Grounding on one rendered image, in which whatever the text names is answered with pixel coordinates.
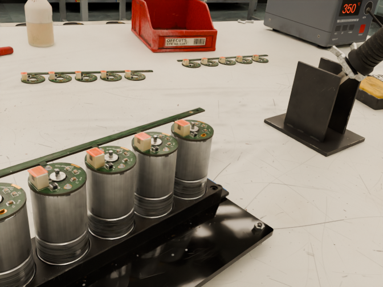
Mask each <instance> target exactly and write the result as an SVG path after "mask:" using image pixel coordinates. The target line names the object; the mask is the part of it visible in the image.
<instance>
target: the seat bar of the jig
mask: <svg viewBox="0 0 383 287"><path fill-rule="evenodd" d="M222 189H223V188H222V187H220V186H219V185H217V184H215V183H214V182H212V181H211V180H209V179H207V182H206V190H205V194H204V195H203V196H202V197H200V198H198V199H193V200H184V199H179V198H176V197H173V205H172V210H171V211H170V212H169V213H168V214H167V215H165V216H163V217H160V218H153V219H151V218H144V217H141V216H138V215H136V214H134V228H133V230H132V232H131V233H130V234H128V235H126V236H125V237H123V238H120V239H116V240H102V239H98V238H96V237H94V236H93V235H91V234H90V233H89V232H88V240H89V250H88V252H87V253H86V254H85V256H84V257H83V258H81V259H80V260H78V261H77V262H75V263H72V264H69V265H64V266H53V265H48V264H46V263H44V262H42V261H41V260H40V259H39V258H38V255H37V250H36V241H35V237H33V238H31V243H32V250H33V254H34V263H35V271H36V273H35V276H34V278H33V280H32V281H31V282H30V283H29V284H28V285H27V286H26V287H66V286H67V285H69V284H71V283H73V282H75V281H77V280H78V279H80V278H82V277H84V276H86V275H88V274H90V273H91V272H93V271H95V270H97V269H99V268H100V267H102V266H104V265H105V264H107V263H110V262H111V261H113V260H115V259H117V258H118V257H120V256H122V255H124V254H126V253H128V252H129V251H131V250H133V249H135V248H137V247H138V246H140V245H142V244H144V243H146V242H147V241H149V240H151V239H153V238H155V237H156V236H158V235H160V234H162V233H164V232H166V231H167V230H169V229H171V228H173V227H175V226H176V225H178V224H180V223H182V222H184V221H186V220H188V219H189V218H191V217H193V216H194V215H196V214H198V213H200V212H202V211H204V210H205V209H207V208H209V207H211V206H213V205H215V204H216V203H218V202H220V201H221V196H222Z"/></svg>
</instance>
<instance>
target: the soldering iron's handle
mask: <svg viewBox="0 0 383 287"><path fill-rule="evenodd" d="M348 59H349V62H350V63H351V65H352V67H353V68H354V69H355V70H356V71H358V72H359V73H361V74H363V75H368V74H370V73H371V72H373V70H374V67H375V66H376V65H378V64H379V63H380V62H382V61H383V26H382V27H381V28H380V29H379V30H378V31H377V32H375V33H374V34H373V35H372V36H371V37H370V38H369V39H367V40H366V41H365V42H364V43H363V44H362V45H361V46H360V47H358V48H357V49H353V50H351V51H350V52H349V53H348Z"/></svg>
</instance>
